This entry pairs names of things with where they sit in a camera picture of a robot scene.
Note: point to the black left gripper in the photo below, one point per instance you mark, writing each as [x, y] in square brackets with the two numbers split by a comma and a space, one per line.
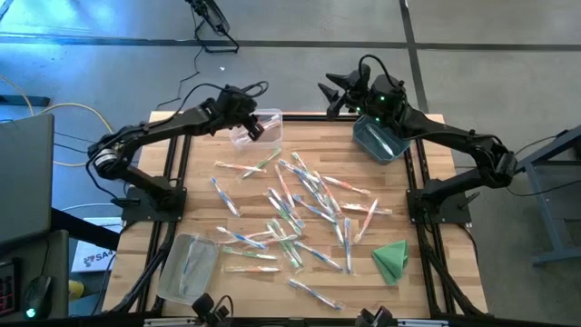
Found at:
[233, 109]

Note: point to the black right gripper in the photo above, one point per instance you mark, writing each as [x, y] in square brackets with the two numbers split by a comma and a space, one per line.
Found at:
[381, 102]

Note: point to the blue toothbrush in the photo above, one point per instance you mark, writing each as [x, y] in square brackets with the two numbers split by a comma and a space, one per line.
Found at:
[315, 294]
[285, 206]
[240, 236]
[297, 170]
[313, 193]
[313, 210]
[318, 255]
[224, 196]
[186, 268]
[347, 245]

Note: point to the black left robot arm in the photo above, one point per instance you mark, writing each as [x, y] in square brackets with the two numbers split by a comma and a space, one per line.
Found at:
[159, 129]

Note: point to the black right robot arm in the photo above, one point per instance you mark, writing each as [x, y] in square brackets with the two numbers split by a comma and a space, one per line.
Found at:
[454, 136]

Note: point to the clear plastic container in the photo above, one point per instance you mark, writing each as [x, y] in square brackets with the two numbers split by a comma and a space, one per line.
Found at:
[272, 141]

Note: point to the teal plastic bin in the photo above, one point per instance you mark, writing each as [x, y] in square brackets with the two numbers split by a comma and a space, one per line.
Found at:
[363, 136]

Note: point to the black floor fan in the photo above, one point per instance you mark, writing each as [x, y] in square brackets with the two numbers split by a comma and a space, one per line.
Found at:
[211, 18]

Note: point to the clear shallow plastic tray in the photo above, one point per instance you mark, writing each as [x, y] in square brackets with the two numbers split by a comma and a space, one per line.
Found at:
[204, 281]

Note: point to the white sheet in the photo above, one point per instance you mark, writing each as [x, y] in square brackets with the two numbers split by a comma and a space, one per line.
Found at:
[104, 221]

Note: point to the green folded cloth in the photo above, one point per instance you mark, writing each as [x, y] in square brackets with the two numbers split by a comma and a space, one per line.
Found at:
[391, 263]

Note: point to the black desk beam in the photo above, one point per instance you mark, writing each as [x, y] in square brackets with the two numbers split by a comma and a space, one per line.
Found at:
[84, 229]

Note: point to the white printed box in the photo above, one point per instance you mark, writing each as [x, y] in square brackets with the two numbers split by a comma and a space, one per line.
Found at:
[93, 259]

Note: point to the blue grey metal table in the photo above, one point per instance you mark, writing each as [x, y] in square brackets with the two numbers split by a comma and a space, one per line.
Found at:
[542, 200]

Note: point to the dark floor bar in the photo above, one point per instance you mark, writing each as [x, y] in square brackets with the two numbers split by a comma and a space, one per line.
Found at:
[22, 101]

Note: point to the grey monitor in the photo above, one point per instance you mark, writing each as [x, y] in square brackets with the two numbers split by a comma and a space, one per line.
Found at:
[25, 177]

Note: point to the black desk top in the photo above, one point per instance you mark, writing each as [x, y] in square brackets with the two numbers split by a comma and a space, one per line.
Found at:
[54, 254]

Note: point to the yellow object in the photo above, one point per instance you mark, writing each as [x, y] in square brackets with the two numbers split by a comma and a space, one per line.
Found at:
[76, 290]

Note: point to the black computer mouse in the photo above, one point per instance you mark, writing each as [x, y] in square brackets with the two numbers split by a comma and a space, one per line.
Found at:
[38, 295]

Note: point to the black keyboard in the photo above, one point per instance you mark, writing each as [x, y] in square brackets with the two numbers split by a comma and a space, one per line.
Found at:
[9, 288]

